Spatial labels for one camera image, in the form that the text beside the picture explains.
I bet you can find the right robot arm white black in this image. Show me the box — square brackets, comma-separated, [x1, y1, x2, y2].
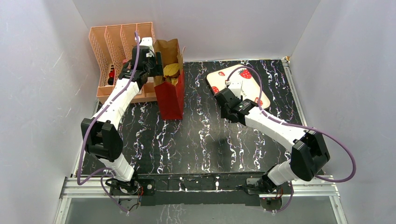
[214, 88, 331, 193]

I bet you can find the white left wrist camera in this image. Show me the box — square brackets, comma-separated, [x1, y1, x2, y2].
[139, 37, 154, 55]

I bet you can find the pink plastic file organizer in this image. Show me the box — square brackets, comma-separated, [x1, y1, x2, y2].
[89, 22, 155, 104]

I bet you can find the strawberry print cutting board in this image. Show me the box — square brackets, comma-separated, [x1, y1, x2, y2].
[206, 64, 270, 109]

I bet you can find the red dark bottle in organizer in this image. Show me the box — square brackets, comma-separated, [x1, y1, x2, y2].
[107, 69, 115, 85]

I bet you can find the red brown paper bag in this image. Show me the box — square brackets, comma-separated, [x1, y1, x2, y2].
[154, 39, 185, 120]

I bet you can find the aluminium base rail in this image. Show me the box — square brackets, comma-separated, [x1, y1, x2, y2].
[60, 173, 339, 198]

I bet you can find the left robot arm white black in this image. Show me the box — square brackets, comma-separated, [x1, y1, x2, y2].
[81, 45, 163, 194]

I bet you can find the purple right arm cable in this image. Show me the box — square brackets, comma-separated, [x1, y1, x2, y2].
[225, 65, 357, 183]

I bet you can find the round yellow fake bread slice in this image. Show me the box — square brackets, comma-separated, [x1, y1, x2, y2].
[163, 63, 180, 78]

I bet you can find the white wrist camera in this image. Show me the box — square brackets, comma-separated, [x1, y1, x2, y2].
[225, 80, 243, 98]
[139, 37, 154, 55]

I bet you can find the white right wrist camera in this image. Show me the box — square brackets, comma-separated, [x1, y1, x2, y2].
[225, 80, 243, 98]

